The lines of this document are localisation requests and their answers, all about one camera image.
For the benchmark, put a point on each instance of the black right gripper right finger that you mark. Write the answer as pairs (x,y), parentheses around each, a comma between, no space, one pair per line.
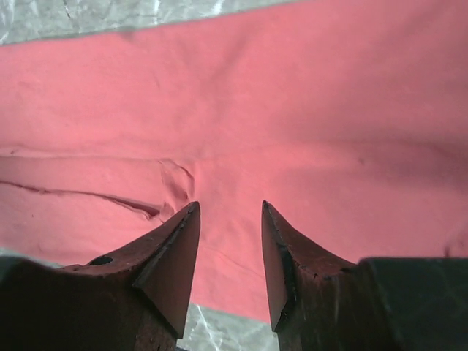
(319,301)

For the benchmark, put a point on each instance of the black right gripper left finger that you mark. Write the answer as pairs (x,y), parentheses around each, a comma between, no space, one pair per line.
(133,298)

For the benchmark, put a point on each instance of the red t-shirt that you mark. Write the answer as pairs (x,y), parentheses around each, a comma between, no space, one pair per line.
(350,117)

